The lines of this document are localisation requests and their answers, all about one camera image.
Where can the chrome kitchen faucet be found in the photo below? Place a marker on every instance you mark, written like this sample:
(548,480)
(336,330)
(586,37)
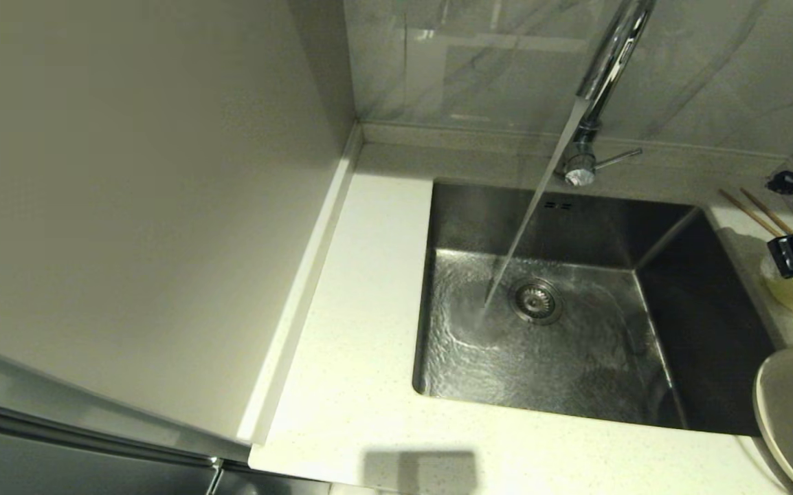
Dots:
(613,55)

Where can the wooden chopstick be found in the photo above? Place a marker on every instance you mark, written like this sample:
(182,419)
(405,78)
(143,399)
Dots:
(750,213)
(767,211)

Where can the grey cabinet side panel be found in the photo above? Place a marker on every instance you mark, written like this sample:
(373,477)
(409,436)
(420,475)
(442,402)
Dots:
(128,206)

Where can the stainless steel sink basin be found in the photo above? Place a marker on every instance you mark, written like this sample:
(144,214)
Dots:
(712,344)

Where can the round metal drain strainer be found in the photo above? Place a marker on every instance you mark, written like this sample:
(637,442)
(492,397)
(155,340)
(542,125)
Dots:
(536,300)

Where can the stainless steel appliance front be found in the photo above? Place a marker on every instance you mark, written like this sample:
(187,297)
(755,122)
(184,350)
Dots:
(60,467)

